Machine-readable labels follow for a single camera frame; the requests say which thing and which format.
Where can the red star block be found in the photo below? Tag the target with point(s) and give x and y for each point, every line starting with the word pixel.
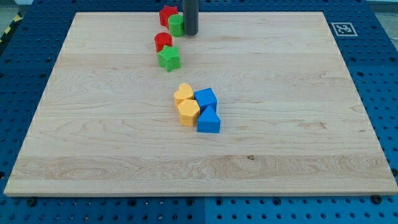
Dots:
pixel 165 13

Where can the green star block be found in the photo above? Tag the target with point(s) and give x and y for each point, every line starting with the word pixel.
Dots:
pixel 169 58

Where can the yellow hexagon block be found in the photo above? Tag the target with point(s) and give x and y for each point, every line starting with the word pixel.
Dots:
pixel 188 112

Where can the blue triangle block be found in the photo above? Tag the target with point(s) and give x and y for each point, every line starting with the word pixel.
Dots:
pixel 209 121

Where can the blue cube block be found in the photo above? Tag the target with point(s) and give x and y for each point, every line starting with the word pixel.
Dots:
pixel 206 98

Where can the yellow heart block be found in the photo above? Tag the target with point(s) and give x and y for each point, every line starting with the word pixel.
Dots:
pixel 185 91

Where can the light wooden board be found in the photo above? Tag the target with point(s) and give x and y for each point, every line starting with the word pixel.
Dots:
pixel 292 122

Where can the red cylinder block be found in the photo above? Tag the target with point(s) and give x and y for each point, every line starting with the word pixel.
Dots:
pixel 161 39

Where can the green cylinder block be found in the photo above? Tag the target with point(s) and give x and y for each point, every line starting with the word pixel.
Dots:
pixel 176 26

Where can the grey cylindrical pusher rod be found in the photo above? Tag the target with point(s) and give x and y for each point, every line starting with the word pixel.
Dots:
pixel 190 16

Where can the white fiducial marker tag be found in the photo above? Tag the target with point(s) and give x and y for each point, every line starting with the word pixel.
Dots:
pixel 344 29

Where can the black board bolt left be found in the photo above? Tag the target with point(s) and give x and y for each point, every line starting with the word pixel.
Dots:
pixel 31 202

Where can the black board bolt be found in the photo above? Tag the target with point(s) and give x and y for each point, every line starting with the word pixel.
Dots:
pixel 376 199
pixel 31 202

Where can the black board bolt right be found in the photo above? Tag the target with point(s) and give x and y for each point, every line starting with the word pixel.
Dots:
pixel 376 199

